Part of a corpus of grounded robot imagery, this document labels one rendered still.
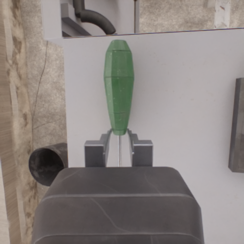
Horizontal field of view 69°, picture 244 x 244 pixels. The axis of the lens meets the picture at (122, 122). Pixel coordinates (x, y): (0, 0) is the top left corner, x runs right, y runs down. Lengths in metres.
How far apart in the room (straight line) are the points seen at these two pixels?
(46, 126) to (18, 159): 0.37
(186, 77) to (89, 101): 0.09
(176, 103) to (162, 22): 1.35
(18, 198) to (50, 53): 1.31
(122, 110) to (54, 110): 1.57
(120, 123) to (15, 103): 1.59
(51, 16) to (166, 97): 0.14
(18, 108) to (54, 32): 1.54
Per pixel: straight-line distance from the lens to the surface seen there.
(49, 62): 1.73
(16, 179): 1.87
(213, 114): 0.17
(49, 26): 0.21
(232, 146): 0.18
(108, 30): 0.25
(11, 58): 1.74
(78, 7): 0.25
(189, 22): 1.50
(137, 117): 0.17
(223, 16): 1.29
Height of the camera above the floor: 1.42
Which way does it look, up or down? 74 degrees down
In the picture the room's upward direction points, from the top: 128 degrees counter-clockwise
